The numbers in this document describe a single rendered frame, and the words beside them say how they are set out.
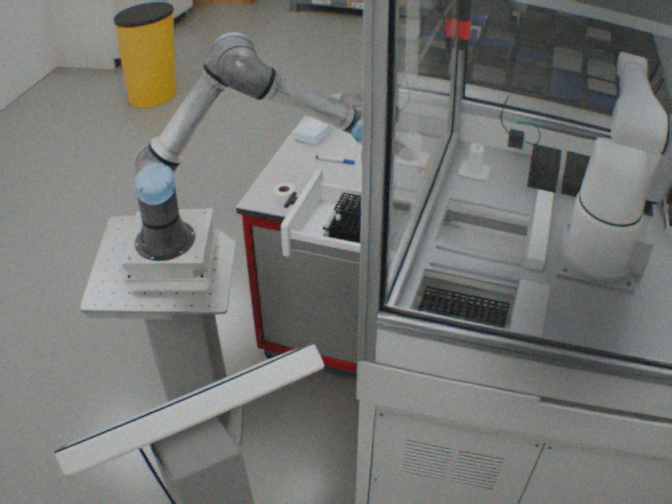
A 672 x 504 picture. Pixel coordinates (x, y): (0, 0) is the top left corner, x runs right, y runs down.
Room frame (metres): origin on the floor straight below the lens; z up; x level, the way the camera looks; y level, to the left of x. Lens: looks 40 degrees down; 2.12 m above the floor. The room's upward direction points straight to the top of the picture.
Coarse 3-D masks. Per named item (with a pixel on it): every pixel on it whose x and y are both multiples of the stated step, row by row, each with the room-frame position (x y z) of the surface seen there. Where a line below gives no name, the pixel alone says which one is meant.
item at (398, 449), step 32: (384, 416) 1.04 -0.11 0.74; (416, 416) 1.01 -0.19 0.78; (384, 448) 1.03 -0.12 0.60; (416, 448) 1.01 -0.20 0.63; (448, 448) 0.99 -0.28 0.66; (480, 448) 0.96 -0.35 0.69; (512, 448) 0.93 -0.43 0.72; (544, 448) 0.91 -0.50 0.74; (576, 448) 0.88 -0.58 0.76; (608, 448) 0.85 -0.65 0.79; (384, 480) 1.03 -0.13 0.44; (416, 480) 1.00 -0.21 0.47; (448, 480) 0.98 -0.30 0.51; (480, 480) 0.95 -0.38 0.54; (512, 480) 0.92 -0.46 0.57; (544, 480) 0.89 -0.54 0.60; (576, 480) 0.87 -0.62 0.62; (608, 480) 0.84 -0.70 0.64; (640, 480) 0.81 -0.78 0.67
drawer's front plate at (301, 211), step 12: (312, 180) 1.75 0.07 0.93; (312, 192) 1.72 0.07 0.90; (300, 204) 1.63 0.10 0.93; (312, 204) 1.72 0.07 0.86; (288, 216) 1.58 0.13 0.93; (300, 216) 1.63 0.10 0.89; (288, 228) 1.54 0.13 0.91; (300, 228) 1.63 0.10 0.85; (288, 240) 1.54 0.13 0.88; (288, 252) 1.54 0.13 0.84
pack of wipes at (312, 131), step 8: (312, 120) 2.33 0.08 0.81; (304, 128) 2.27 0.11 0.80; (312, 128) 2.27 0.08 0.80; (320, 128) 2.27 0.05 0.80; (328, 128) 2.29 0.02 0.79; (296, 136) 2.25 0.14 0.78; (304, 136) 2.23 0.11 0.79; (312, 136) 2.22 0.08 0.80; (320, 136) 2.24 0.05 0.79; (312, 144) 2.22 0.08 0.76
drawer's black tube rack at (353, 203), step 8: (352, 200) 1.69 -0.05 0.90; (360, 200) 1.69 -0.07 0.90; (344, 208) 1.65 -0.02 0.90; (352, 208) 1.69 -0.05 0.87; (360, 208) 1.65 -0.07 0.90; (344, 216) 1.61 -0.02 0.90; (352, 216) 1.66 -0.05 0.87; (360, 216) 1.62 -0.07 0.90; (336, 224) 1.58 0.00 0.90; (344, 224) 1.58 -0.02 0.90; (352, 224) 1.58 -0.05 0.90; (360, 224) 1.58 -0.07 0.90; (336, 232) 1.58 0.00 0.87; (344, 232) 1.54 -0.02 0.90; (352, 232) 1.58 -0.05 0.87; (360, 232) 1.54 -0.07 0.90; (344, 240) 1.54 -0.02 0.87; (352, 240) 1.55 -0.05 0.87
